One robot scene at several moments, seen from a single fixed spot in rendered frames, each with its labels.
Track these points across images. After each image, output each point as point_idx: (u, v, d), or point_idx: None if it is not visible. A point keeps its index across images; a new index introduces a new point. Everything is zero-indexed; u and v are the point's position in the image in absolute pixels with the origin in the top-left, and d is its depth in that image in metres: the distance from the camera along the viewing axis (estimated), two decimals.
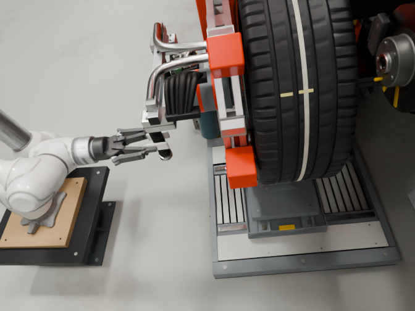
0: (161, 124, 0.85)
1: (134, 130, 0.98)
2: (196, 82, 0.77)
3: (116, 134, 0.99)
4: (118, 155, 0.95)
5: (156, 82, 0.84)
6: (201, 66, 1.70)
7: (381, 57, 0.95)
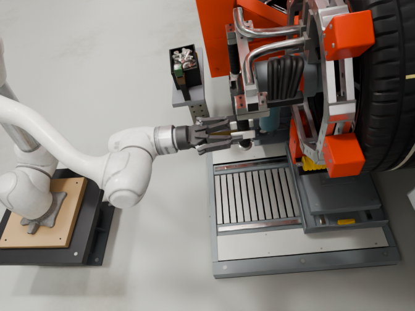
0: (256, 111, 0.82)
1: (215, 119, 0.95)
2: (302, 66, 0.74)
3: (196, 123, 0.96)
4: (201, 145, 0.92)
5: (252, 68, 0.81)
6: (201, 66, 1.70)
7: None
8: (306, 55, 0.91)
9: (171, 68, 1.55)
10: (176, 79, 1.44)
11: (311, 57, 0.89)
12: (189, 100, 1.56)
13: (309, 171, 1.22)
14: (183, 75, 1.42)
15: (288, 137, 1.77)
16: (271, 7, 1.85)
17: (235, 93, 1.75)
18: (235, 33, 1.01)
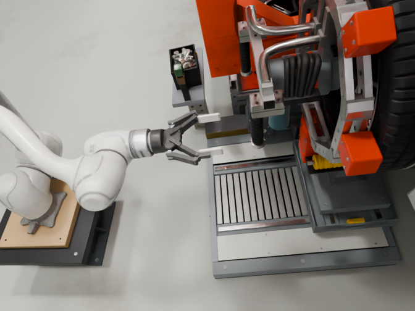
0: (272, 108, 0.81)
1: (186, 116, 0.97)
2: (320, 63, 0.73)
3: (169, 127, 0.97)
4: (176, 148, 0.93)
5: (267, 65, 0.81)
6: (201, 66, 1.70)
7: None
8: (320, 53, 0.91)
9: (171, 68, 1.55)
10: (176, 79, 1.44)
11: (325, 55, 0.89)
12: (189, 100, 1.56)
13: (320, 170, 1.21)
14: (183, 75, 1.42)
15: (288, 137, 1.77)
16: (271, 7, 1.85)
17: (235, 93, 1.75)
18: (247, 31, 1.00)
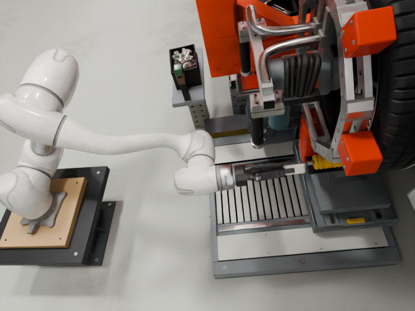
0: (272, 108, 0.81)
1: (270, 166, 1.08)
2: (320, 63, 0.73)
3: None
4: None
5: (267, 65, 0.81)
6: (201, 66, 1.70)
7: None
8: (320, 53, 0.91)
9: (171, 68, 1.55)
10: (176, 79, 1.44)
11: (325, 55, 0.89)
12: (189, 100, 1.56)
13: (320, 170, 1.21)
14: (183, 75, 1.42)
15: (288, 137, 1.77)
16: (271, 7, 1.85)
17: (235, 93, 1.75)
18: (247, 31, 1.00)
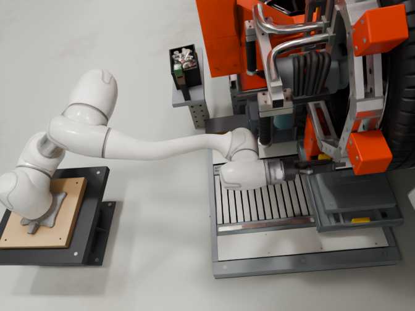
0: (280, 107, 0.81)
1: (317, 160, 1.06)
2: (330, 62, 0.73)
3: None
4: None
5: (276, 64, 0.81)
6: (201, 66, 1.70)
7: None
8: (328, 52, 0.90)
9: (171, 68, 1.55)
10: (176, 79, 1.44)
11: (333, 53, 0.88)
12: (189, 100, 1.56)
13: None
14: (183, 75, 1.42)
15: (288, 137, 1.77)
16: (271, 7, 1.85)
17: (235, 93, 1.75)
18: (254, 29, 1.00)
